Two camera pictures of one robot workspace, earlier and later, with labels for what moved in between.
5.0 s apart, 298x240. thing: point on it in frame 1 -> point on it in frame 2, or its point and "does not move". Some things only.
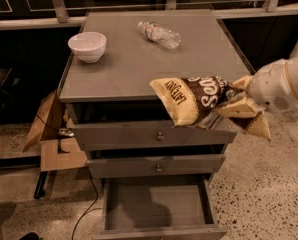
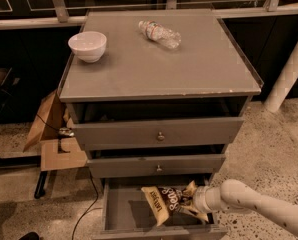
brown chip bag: [195, 100] -> [162, 201]
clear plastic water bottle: [166, 37] does not move
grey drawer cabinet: [120, 121] does not move
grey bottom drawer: [161, 208] does not move
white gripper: [271, 85] -> [200, 199]
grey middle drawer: [168, 166] does not move
